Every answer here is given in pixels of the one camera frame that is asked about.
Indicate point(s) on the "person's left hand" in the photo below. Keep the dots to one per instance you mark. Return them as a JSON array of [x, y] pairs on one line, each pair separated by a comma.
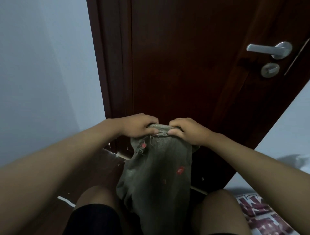
[[138, 126]]

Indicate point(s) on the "person's right hand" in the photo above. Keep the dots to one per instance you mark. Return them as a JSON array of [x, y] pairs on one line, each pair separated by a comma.
[[191, 132]]

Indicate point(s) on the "green woven sack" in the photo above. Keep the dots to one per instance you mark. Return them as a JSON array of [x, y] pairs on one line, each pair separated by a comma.
[[159, 181]]

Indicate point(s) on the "white plastic bag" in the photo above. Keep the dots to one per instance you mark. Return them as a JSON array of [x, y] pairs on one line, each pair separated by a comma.
[[296, 164]]

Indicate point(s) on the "white bag with red print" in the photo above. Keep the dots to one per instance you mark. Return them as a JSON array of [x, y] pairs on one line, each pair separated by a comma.
[[264, 215]]

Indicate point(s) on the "person's right forearm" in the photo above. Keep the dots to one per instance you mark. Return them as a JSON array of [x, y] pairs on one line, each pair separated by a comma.
[[266, 169]]

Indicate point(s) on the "person's left forearm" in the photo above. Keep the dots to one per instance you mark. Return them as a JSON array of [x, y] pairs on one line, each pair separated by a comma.
[[53, 167]]

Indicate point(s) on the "person's left leg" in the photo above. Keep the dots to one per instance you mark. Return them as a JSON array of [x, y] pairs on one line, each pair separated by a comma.
[[97, 196]]

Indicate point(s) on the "person's leg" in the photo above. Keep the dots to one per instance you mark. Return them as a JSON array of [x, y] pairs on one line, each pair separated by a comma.
[[220, 215], [97, 196]]

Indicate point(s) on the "person's right leg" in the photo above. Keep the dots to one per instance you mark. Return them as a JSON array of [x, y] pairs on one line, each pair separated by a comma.
[[220, 215]]

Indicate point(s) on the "dark brown wooden door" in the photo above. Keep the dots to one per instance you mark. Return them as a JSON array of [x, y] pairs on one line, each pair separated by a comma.
[[109, 60]]

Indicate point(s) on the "silver thumb-turn lock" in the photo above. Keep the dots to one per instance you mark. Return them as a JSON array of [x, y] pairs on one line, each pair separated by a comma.
[[270, 70]]

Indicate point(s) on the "white floor strip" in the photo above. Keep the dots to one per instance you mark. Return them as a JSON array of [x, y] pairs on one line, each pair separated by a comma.
[[66, 201]]

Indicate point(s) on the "black shorts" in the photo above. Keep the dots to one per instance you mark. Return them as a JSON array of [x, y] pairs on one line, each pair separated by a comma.
[[94, 221]]

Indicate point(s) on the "silver door latch plate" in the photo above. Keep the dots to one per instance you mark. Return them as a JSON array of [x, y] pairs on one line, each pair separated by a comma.
[[296, 57]]

